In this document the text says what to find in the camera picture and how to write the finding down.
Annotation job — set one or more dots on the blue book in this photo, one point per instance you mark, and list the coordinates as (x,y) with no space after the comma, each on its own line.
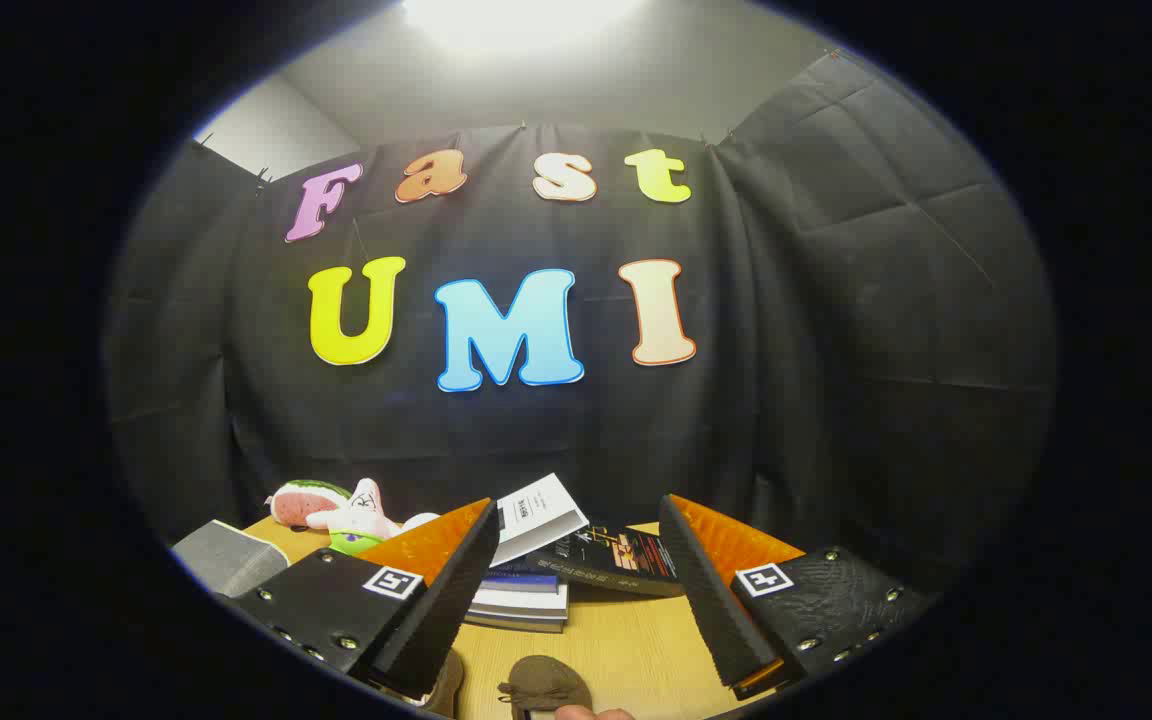
(521,580)

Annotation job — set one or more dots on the grey fabric storage box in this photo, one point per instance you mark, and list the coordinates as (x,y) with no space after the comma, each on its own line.
(226,560)

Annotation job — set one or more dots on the brown fuzzy shoe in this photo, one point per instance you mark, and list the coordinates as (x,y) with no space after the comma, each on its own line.
(448,685)
(546,680)

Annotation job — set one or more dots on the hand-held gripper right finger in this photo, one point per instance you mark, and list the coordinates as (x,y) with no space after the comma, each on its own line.
(711,600)

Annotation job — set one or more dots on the black cover book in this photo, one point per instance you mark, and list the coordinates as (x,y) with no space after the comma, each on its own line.
(616,565)

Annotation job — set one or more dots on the white plush toy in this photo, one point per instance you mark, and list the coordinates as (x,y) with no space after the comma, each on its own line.
(421,521)

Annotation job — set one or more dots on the white cover book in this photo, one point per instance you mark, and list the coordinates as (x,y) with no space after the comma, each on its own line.
(541,510)

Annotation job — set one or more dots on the black backdrop cloth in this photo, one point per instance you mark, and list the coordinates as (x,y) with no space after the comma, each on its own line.
(536,430)

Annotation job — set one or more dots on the pink starfish plush toy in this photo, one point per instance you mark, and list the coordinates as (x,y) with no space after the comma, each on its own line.
(361,515)

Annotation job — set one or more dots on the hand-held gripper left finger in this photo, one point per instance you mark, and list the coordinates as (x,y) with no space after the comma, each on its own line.
(456,590)

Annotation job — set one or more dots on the dark grey book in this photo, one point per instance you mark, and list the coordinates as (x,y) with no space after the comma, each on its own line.
(516,624)

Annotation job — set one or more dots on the watermelon slice plush toy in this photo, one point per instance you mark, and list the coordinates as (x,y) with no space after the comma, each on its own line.
(301,500)

